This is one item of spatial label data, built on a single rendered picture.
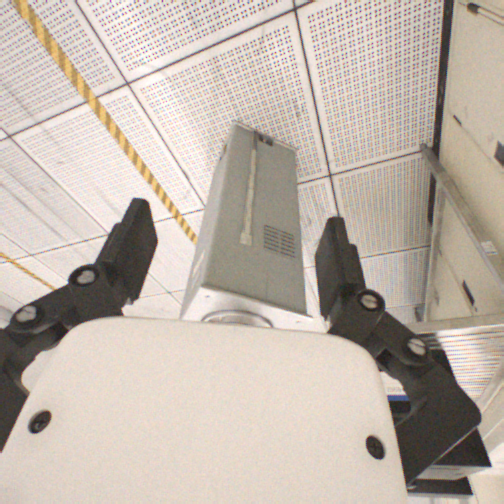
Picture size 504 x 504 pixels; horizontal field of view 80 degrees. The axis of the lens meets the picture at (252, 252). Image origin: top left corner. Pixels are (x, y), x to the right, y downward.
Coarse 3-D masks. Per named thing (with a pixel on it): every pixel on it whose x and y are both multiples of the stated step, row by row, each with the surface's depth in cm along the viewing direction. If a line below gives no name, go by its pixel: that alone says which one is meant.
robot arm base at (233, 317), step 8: (216, 312) 70; (224, 312) 69; (232, 312) 69; (240, 312) 69; (208, 320) 71; (216, 320) 71; (224, 320) 70; (232, 320) 70; (240, 320) 70; (248, 320) 70; (256, 320) 70; (264, 320) 70
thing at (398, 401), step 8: (432, 352) 78; (440, 352) 78; (440, 360) 76; (448, 360) 76; (448, 368) 75; (384, 376) 77; (384, 384) 76; (392, 384) 75; (400, 384) 75; (392, 392) 74; (400, 392) 74; (392, 400) 73; (400, 400) 73; (408, 400) 72; (392, 408) 72; (400, 408) 72; (408, 408) 71
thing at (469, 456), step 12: (396, 420) 70; (456, 444) 65; (468, 444) 64; (480, 444) 64; (444, 456) 64; (456, 456) 63; (468, 456) 63; (480, 456) 63; (432, 468) 67; (444, 468) 66; (456, 468) 65; (468, 468) 64; (480, 468) 63
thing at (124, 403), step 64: (128, 320) 9; (192, 320) 10; (64, 384) 8; (128, 384) 8; (192, 384) 8; (256, 384) 8; (320, 384) 8; (64, 448) 7; (128, 448) 7; (192, 448) 7; (256, 448) 7; (320, 448) 7; (384, 448) 8
